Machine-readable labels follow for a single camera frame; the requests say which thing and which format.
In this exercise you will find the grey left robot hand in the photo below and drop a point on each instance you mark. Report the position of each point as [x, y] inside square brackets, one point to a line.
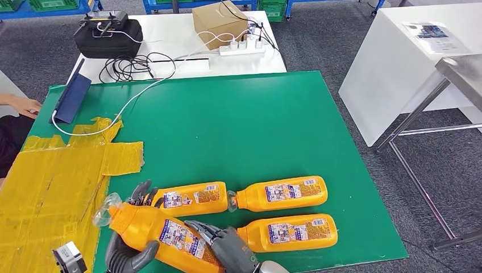
[128, 260]

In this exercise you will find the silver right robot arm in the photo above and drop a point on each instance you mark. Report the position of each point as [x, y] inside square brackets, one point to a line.
[273, 268]

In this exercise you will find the yellow taped cardboard sheet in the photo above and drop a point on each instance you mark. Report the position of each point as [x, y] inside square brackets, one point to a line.
[56, 177]

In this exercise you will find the person's left hand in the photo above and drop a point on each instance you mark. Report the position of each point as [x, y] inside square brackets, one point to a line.
[26, 106]

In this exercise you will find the brown cardboard box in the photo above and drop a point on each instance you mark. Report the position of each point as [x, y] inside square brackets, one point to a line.
[217, 22]

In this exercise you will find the white flat box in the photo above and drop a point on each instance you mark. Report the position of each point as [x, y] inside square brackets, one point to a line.
[180, 67]

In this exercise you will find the white table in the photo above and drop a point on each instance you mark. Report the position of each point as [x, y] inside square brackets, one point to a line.
[169, 30]

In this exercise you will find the stainless steel table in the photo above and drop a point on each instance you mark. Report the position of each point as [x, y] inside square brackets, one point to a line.
[463, 71]

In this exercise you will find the person's left forearm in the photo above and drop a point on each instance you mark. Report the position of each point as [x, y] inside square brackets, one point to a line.
[4, 98]

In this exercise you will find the green table mat board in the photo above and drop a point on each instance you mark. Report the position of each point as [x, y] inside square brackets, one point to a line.
[244, 132]

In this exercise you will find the black carrying case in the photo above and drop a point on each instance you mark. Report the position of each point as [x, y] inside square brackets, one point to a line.
[109, 45]

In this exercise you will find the person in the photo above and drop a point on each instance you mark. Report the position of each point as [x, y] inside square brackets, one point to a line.
[13, 143]

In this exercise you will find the blue shelf rack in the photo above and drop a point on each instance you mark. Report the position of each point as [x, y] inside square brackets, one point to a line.
[158, 6]
[22, 14]
[288, 11]

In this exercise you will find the printed paper sheet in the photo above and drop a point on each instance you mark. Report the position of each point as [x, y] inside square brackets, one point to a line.
[436, 37]

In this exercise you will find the black remote controller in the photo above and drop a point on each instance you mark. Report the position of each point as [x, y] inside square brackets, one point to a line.
[112, 17]

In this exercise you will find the white power strip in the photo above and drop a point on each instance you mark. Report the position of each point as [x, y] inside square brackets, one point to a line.
[242, 52]

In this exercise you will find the orange Tide detergent bottle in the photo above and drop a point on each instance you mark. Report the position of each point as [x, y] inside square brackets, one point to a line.
[143, 226]
[256, 196]
[256, 237]
[188, 201]

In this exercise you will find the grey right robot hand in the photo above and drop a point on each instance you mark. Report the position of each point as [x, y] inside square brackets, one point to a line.
[233, 252]

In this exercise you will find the green plastic crate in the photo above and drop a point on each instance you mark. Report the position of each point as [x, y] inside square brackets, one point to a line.
[9, 3]
[54, 3]
[273, 11]

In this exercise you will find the white cabinet desk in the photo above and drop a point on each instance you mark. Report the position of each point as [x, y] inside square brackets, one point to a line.
[388, 75]

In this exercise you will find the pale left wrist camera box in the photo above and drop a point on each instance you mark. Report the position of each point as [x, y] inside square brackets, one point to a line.
[69, 260]

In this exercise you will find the white charger plug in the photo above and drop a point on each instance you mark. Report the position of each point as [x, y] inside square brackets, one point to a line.
[243, 44]
[251, 41]
[259, 43]
[234, 45]

